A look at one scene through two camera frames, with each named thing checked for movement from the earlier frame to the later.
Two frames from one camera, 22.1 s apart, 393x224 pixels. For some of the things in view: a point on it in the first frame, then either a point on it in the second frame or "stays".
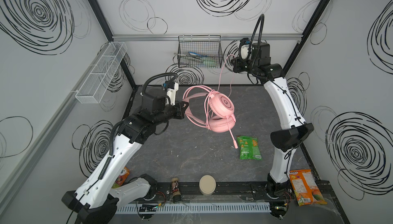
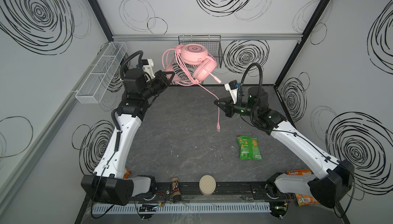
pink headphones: [221, 109] to [191, 64]
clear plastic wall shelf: [92, 89] stays
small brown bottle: [176, 193] stays
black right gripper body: [235, 66] to [228, 107]
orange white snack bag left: [122, 178] stays
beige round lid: [207, 184] stays
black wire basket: [199, 51] stays
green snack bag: [249, 149] stays
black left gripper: [180, 110] to [161, 81]
